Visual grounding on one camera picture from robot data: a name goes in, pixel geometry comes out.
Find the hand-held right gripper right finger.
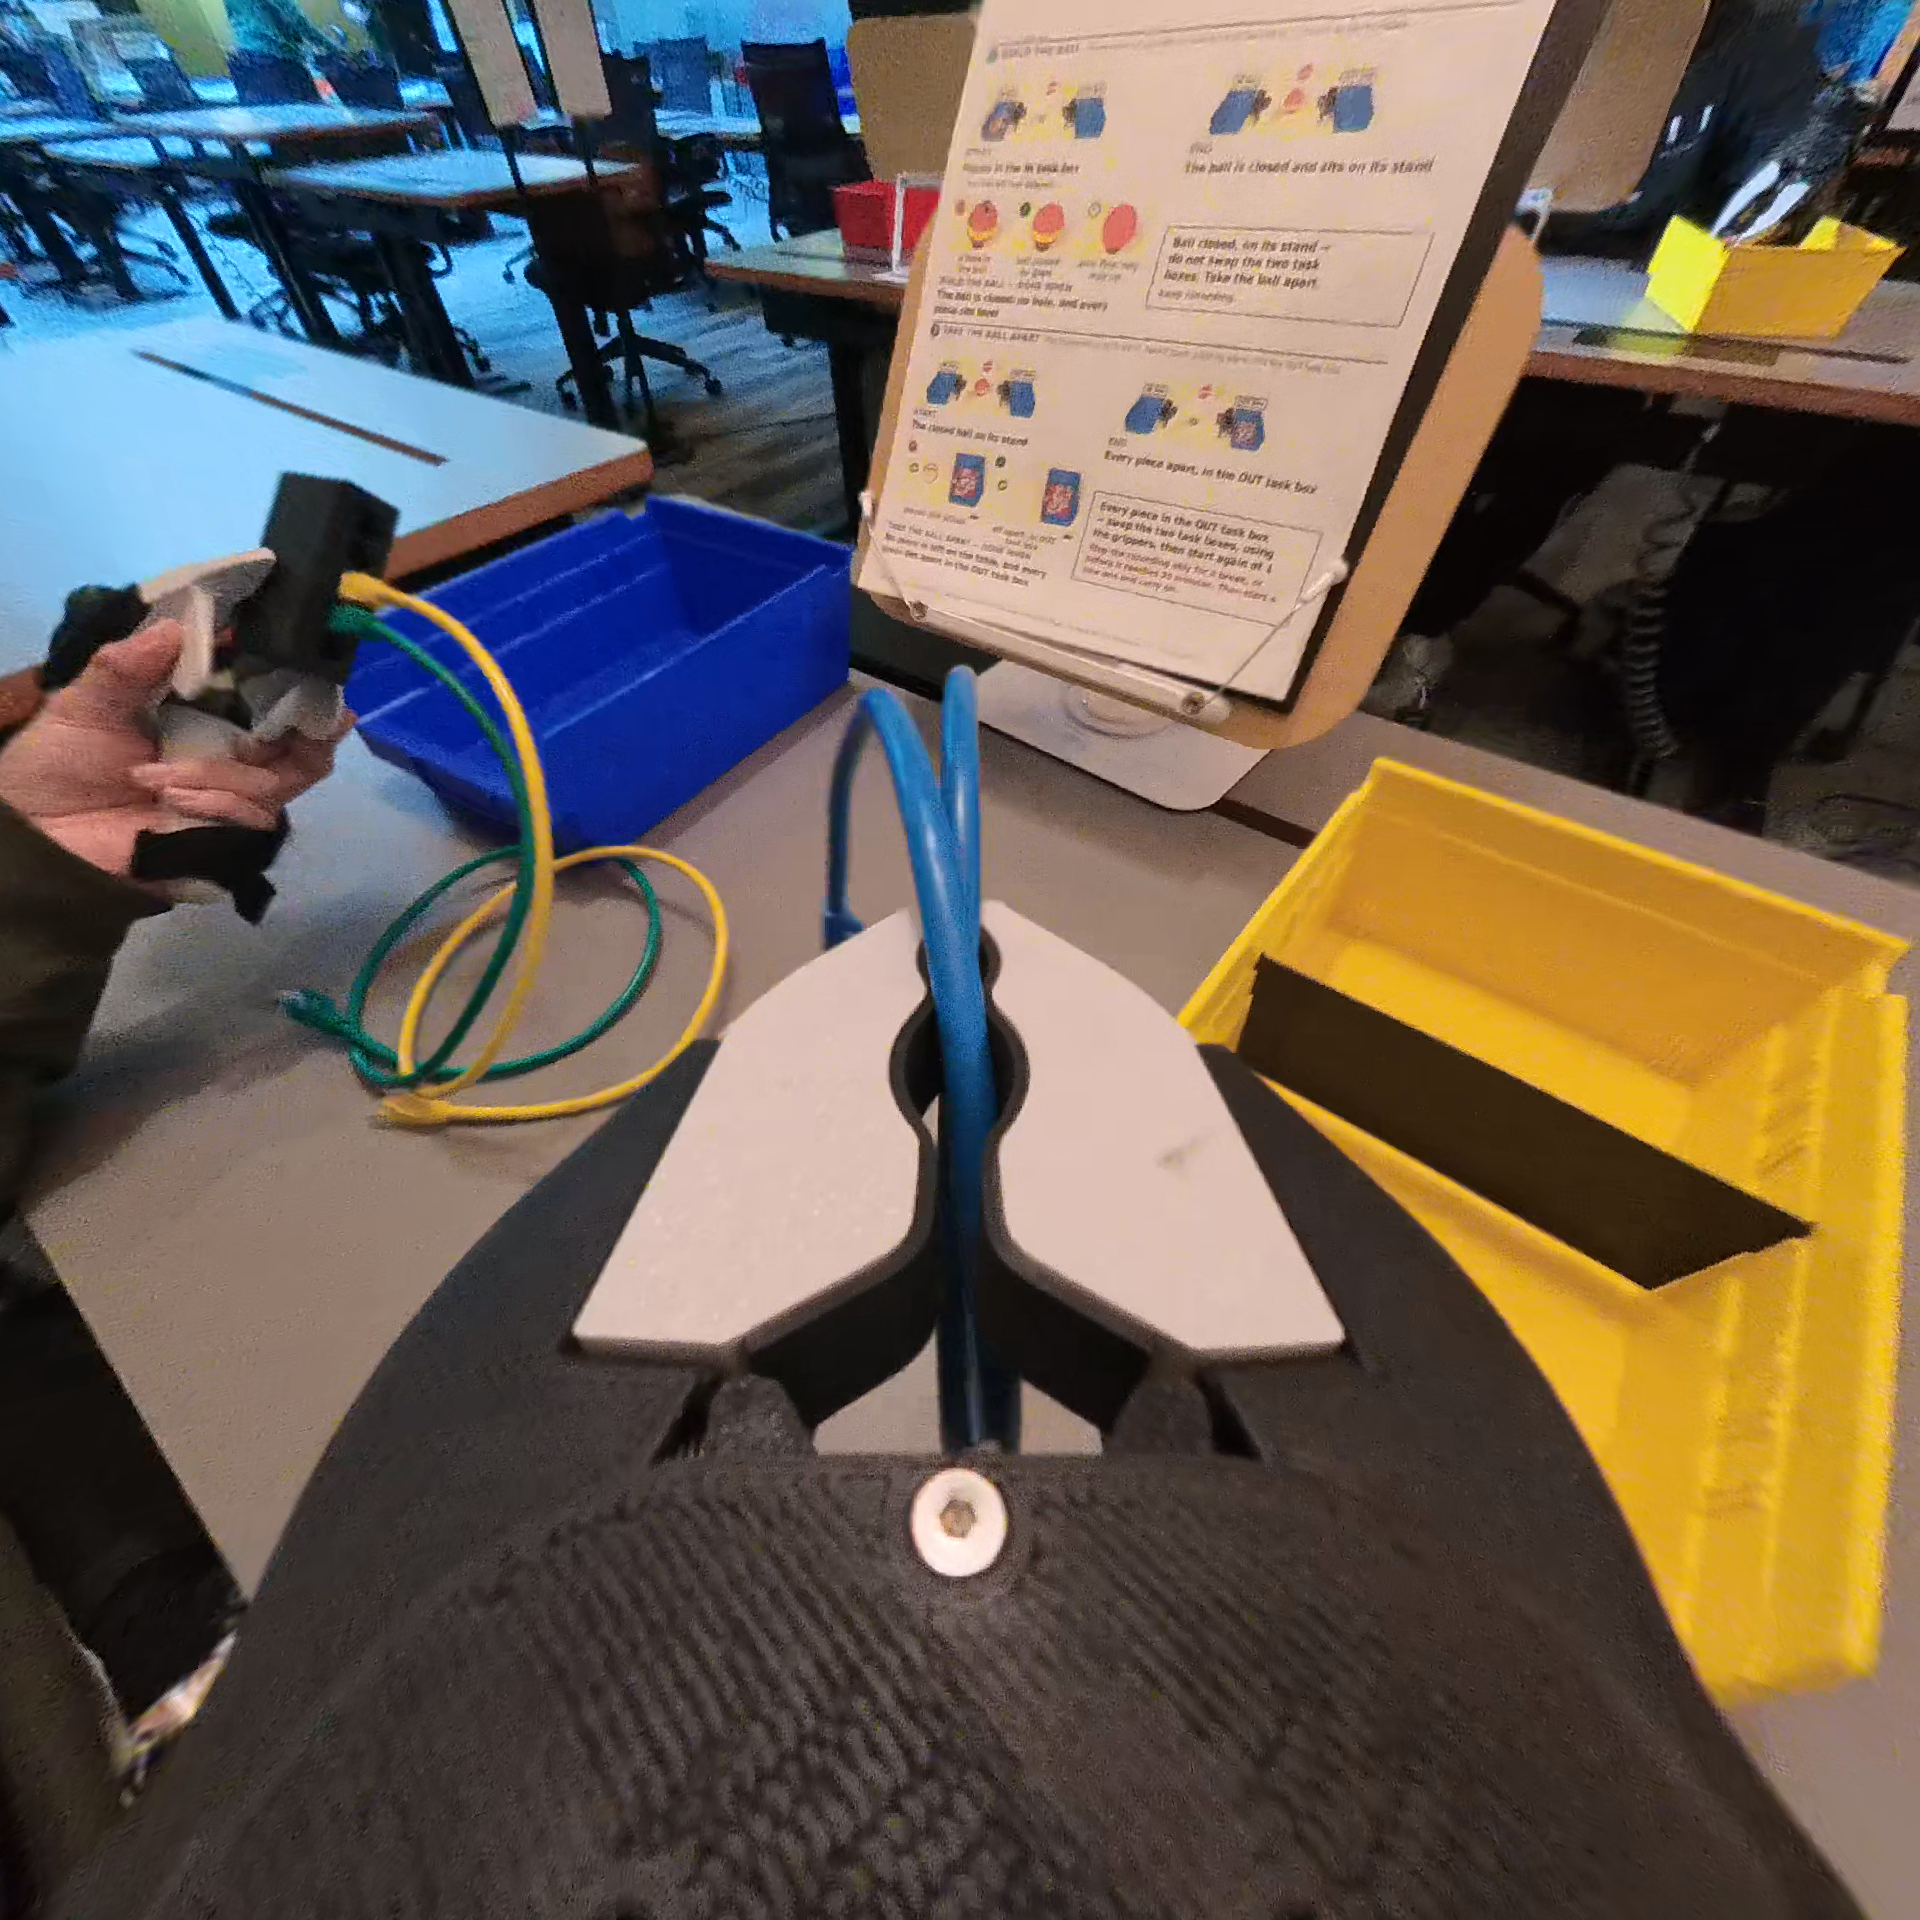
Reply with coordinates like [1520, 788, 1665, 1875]
[978, 895, 1350, 1430]

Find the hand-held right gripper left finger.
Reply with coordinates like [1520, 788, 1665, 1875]
[570, 904, 951, 1428]

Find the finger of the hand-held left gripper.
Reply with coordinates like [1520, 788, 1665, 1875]
[143, 546, 281, 654]
[241, 659, 354, 743]

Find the black network switch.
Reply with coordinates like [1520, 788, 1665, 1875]
[233, 472, 401, 678]

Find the blue ethernet cable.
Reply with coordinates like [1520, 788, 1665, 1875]
[823, 665, 1030, 1458]

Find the green ethernet cable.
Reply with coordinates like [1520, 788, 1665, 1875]
[277, 601, 667, 1094]

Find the person's left forearm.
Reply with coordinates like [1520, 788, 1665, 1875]
[0, 801, 174, 1218]

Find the person's left hand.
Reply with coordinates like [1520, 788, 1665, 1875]
[0, 617, 344, 880]

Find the white office table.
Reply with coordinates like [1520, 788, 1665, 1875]
[0, 314, 655, 684]

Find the blue plastic bin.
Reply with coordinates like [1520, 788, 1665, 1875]
[342, 494, 858, 857]

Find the black divider panel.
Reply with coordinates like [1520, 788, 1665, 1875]
[1236, 951, 1815, 1291]

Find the white board stand base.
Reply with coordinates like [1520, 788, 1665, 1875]
[975, 659, 1278, 812]

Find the yellow plastic bin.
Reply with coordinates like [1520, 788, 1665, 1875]
[1176, 755, 1914, 1704]
[1644, 213, 1908, 344]

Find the black office chair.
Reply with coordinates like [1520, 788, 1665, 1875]
[511, 52, 723, 437]
[743, 36, 872, 241]

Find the red plastic bin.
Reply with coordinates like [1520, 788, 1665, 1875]
[832, 176, 984, 275]

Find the person's body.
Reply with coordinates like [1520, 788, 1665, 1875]
[0, 1200, 250, 1920]

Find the instruction sheet board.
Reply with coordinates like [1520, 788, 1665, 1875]
[852, 0, 1615, 751]

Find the yellow ethernet cable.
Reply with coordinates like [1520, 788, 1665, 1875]
[337, 569, 732, 1129]

